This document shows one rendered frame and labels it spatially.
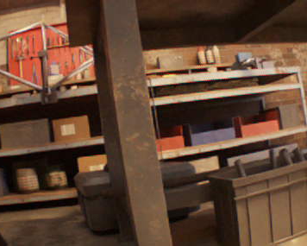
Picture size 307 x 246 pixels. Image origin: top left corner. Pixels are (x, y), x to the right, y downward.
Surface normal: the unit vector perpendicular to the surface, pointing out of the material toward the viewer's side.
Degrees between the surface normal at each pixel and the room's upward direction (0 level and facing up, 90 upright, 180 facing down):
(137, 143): 90
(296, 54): 90
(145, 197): 90
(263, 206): 90
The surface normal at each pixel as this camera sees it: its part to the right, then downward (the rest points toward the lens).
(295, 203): 0.21, -0.10
